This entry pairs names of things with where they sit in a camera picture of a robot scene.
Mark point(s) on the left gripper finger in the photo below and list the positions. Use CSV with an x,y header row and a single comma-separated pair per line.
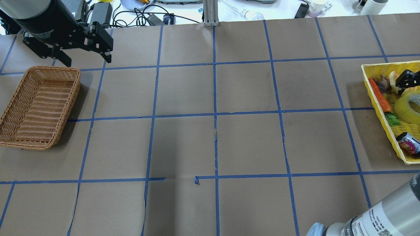
x,y
44,51
100,41

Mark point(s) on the black power brick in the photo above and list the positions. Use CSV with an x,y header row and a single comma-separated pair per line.
x,y
101,13

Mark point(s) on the aluminium frame post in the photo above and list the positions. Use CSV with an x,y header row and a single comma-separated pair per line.
x,y
210,13

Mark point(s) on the orange toy carrot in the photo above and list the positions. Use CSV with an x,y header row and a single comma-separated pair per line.
x,y
391,118

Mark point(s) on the small dark bottle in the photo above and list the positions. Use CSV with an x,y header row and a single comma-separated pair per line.
x,y
409,143

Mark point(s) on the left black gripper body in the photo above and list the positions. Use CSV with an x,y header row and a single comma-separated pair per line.
x,y
48,23

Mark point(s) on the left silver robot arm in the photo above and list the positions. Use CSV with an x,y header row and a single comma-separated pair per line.
x,y
80,16

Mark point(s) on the yellow tape roll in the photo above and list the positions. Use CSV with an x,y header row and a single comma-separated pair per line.
x,y
403,109

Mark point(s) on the blue plate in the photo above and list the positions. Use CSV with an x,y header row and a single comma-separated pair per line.
x,y
135,4

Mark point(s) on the brown wicker basket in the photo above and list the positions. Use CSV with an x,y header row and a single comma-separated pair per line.
x,y
38,110

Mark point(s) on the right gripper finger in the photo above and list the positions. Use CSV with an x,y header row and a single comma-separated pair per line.
x,y
406,80

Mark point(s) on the yellow plastic basket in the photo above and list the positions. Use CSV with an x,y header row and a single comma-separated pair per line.
x,y
385,75

